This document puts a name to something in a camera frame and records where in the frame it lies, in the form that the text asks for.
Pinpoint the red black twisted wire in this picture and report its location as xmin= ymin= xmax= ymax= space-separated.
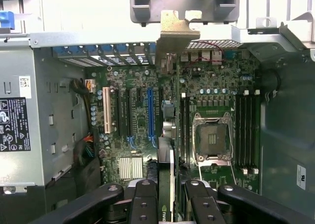
xmin=183 ymin=40 xmax=224 ymax=69

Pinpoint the CPU socket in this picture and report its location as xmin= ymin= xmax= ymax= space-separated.
xmin=191 ymin=110 xmax=234 ymax=164

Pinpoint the blue expansion slot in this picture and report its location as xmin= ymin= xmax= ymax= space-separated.
xmin=147 ymin=87 xmax=156 ymax=142

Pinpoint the green motherboard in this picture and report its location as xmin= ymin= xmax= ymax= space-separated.
xmin=85 ymin=46 xmax=261 ymax=194

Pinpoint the power cable bundle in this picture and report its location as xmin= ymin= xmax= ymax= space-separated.
xmin=70 ymin=77 xmax=96 ymax=167

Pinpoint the blue case latch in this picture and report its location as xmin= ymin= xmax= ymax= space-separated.
xmin=0 ymin=11 xmax=15 ymax=30

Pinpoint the open dark PC case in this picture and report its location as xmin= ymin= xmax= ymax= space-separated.
xmin=0 ymin=11 xmax=315 ymax=224

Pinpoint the silver chipset heatsink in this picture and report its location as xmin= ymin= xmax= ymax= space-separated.
xmin=119 ymin=156 xmax=143 ymax=180

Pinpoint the white expansion slot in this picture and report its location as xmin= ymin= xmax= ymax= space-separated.
xmin=103 ymin=87 xmax=111 ymax=134

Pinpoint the grey power supply unit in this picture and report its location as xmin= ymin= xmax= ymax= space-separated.
xmin=0 ymin=40 xmax=87 ymax=188

